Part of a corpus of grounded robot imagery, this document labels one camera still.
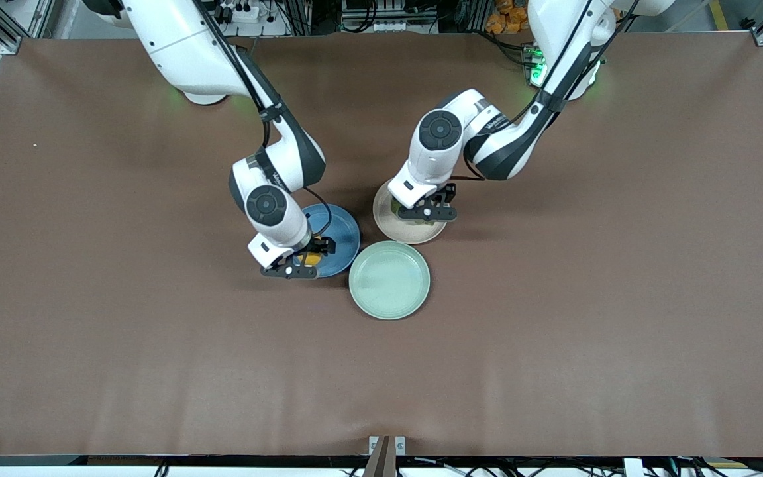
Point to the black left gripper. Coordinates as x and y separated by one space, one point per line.
447 194

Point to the white electronics box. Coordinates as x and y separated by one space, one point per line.
375 25

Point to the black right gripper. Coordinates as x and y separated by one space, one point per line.
324 246

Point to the green lettuce leaf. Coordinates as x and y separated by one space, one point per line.
397 209

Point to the bag of orange items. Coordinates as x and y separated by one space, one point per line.
507 20

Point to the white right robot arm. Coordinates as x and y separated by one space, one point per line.
183 53

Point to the metal table edge bracket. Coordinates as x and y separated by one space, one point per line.
381 457

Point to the brown table cover sheet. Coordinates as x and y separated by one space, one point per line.
381 384

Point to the yellow lemon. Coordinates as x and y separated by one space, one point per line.
308 260

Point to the light green plate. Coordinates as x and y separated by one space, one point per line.
389 280

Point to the aluminium frame profile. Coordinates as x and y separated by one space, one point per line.
7 36

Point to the white power strip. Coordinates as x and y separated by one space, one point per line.
249 10

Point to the blue plate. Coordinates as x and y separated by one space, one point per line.
345 228

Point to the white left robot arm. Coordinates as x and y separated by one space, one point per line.
438 159

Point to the pink plate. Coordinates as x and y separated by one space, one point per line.
414 232

